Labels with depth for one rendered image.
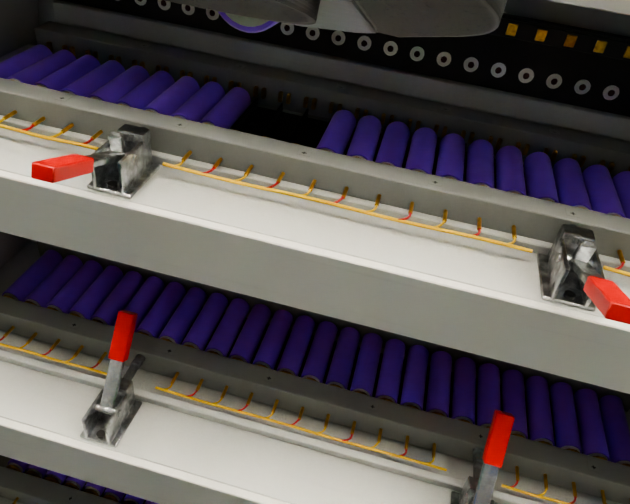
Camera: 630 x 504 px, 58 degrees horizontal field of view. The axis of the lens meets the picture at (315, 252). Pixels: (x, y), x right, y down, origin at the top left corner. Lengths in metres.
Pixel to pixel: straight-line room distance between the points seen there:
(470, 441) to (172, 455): 0.22
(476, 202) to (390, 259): 0.06
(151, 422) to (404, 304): 0.22
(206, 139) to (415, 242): 0.14
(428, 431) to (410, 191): 0.19
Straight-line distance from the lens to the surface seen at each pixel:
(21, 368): 0.51
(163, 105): 0.42
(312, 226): 0.33
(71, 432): 0.46
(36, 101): 0.42
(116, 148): 0.35
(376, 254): 0.32
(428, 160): 0.39
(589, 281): 0.30
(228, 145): 0.36
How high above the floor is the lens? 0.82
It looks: 22 degrees down
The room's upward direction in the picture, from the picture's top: 11 degrees clockwise
